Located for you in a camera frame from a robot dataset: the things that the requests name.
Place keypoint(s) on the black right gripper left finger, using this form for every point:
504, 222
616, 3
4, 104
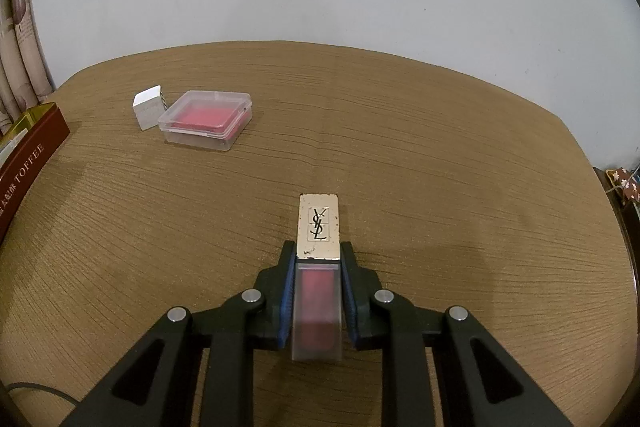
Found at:
154, 384

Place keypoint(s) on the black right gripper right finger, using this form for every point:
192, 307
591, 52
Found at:
438, 365

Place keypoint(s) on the gold YSL lipstick case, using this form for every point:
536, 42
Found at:
317, 307

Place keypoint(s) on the clear box with red pad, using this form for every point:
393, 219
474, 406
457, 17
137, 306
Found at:
207, 119

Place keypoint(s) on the gold metal tin tray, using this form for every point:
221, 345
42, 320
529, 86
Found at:
25, 150

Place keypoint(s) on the black white zigzag cube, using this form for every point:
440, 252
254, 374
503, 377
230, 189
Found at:
148, 106

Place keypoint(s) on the beige patterned curtain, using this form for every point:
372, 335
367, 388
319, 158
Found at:
25, 81

